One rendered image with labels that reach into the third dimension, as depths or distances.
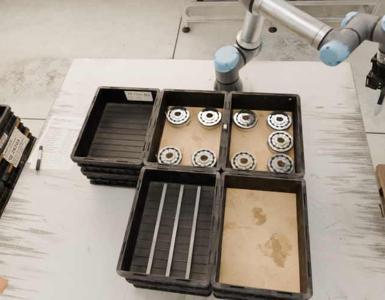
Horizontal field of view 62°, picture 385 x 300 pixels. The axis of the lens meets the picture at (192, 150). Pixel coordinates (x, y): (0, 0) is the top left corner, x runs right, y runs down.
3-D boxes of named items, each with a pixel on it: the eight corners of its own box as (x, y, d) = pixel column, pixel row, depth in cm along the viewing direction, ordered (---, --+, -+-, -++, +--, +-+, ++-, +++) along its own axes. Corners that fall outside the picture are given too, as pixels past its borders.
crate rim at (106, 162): (99, 89, 149) (98, 85, 147) (162, 91, 145) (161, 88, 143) (70, 162, 127) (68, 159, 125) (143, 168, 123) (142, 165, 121)
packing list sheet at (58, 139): (49, 115, 170) (49, 113, 170) (90, 116, 167) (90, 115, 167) (25, 168, 153) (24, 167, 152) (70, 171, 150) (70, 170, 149)
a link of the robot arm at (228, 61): (210, 75, 159) (207, 55, 148) (228, 61, 163) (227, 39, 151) (227, 87, 154) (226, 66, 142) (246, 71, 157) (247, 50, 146)
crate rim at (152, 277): (143, 168, 123) (142, 165, 121) (220, 174, 119) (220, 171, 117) (116, 276, 102) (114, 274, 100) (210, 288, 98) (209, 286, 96)
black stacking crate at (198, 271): (148, 180, 131) (142, 166, 122) (220, 186, 127) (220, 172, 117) (124, 281, 110) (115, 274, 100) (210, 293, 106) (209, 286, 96)
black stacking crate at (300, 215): (221, 186, 127) (221, 172, 117) (298, 192, 123) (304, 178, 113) (211, 293, 106) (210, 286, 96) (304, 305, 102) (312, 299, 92)
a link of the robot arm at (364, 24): (333, 23, 102) (367, 31, 95) (353, 5, 105) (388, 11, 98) (332, 44, 107) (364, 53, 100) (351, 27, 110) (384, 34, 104)
